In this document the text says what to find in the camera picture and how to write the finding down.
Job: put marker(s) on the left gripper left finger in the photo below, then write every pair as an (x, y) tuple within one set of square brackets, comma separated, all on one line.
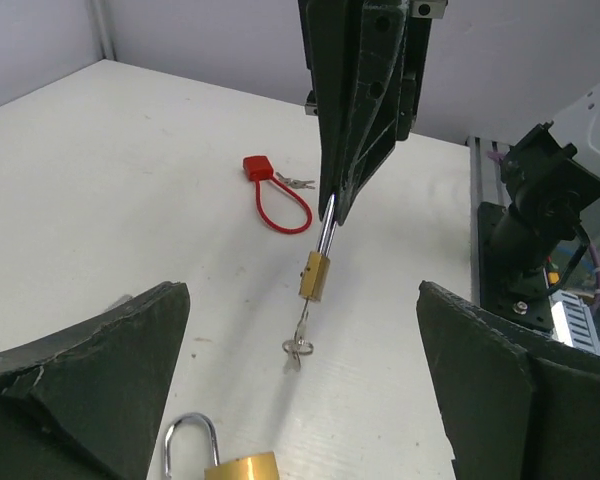
[(87, 401)]

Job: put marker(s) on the small brass padlock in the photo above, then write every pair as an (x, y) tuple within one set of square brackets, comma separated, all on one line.
[(313, 280)]

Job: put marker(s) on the white slotted cable duct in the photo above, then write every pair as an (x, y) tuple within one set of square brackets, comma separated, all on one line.
[(573, 323)]

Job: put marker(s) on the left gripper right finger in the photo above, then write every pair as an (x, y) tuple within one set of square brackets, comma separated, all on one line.
[(514, 404)]

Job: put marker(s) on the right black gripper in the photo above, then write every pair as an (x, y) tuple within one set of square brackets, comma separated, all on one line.
[(365, 76)]

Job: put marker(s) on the red thin-cable padlock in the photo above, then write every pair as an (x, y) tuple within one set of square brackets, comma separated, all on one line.
[(279, 206)]

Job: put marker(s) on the silver keys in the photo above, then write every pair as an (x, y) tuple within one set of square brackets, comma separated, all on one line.
[(295, 183)]

